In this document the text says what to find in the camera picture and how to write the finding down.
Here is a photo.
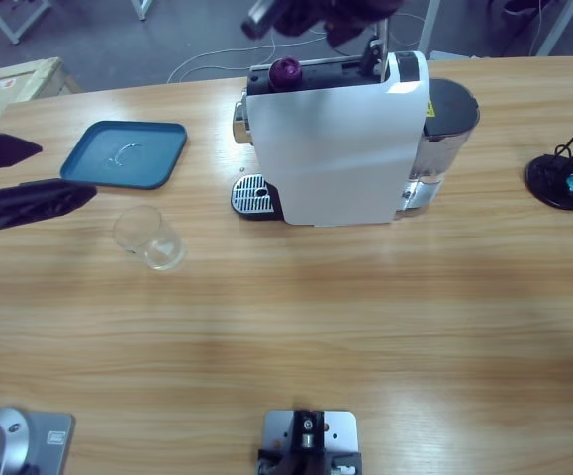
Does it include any white metal table leg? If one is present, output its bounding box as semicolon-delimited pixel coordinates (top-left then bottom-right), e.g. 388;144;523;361
417;0;440;60
535;0;573;56
130;0;161;22

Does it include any white floor cable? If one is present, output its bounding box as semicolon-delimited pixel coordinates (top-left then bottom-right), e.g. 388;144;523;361
166;14;429;85

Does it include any white metal table frame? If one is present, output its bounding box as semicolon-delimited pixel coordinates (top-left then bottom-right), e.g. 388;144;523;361
0;0;52;45

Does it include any metal grille drip tray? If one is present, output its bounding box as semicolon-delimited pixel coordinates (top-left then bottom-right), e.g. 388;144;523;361
230;172;278;220

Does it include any black capsule holder with rods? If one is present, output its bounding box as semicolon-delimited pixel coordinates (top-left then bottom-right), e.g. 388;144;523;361
524;101;573;213

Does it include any clear drinking glass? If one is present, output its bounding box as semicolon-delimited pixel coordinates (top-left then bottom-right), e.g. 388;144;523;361
112;204;188;272

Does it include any arm grey base plate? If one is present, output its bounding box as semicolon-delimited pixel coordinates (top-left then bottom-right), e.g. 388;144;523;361
0;405;76;475

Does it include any wooden crate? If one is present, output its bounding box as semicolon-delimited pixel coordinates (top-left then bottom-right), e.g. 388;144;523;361
0;56;83;144

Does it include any clear water tank black lid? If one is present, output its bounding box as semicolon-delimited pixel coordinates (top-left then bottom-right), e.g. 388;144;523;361
403;77;481;220

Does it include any silver machine lever lid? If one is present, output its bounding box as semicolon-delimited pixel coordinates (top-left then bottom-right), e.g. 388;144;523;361
358;19;390;80

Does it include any teal plastic tray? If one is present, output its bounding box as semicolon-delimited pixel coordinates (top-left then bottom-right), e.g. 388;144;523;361
58;120;189;191

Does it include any white capsule coffee machine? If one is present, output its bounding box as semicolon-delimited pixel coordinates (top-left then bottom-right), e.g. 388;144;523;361
230;48;430;230

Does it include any grey camera mount plate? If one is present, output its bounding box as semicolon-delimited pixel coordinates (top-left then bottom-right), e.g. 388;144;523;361
256;408;364;475

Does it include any purple coffee capsule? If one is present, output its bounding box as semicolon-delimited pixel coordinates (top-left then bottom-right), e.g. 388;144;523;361
268;56;303;92

